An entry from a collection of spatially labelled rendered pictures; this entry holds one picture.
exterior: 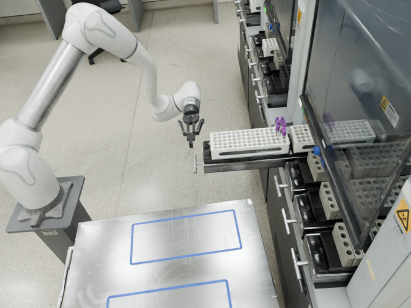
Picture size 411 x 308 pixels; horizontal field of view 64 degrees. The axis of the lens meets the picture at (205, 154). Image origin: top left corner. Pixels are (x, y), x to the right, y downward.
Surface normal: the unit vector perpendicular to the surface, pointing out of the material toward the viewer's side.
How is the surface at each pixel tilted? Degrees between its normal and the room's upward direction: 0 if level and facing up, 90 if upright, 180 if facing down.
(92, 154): 0
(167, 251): 0
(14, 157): 6
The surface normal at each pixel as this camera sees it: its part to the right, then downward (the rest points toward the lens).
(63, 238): 0.03, 0.73
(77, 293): -0.09, -0.68
